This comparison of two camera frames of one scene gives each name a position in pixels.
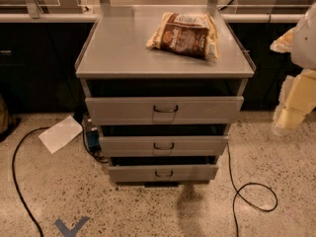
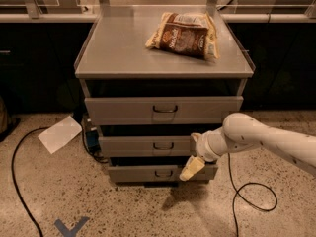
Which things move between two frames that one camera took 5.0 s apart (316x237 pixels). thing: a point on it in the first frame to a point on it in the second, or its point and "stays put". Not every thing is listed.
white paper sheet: x=60 y=134 stays put
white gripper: x=305 y=46 to x=202 y=146
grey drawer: x=163 y=145 stays put
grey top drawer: x=168 y=110 stays put
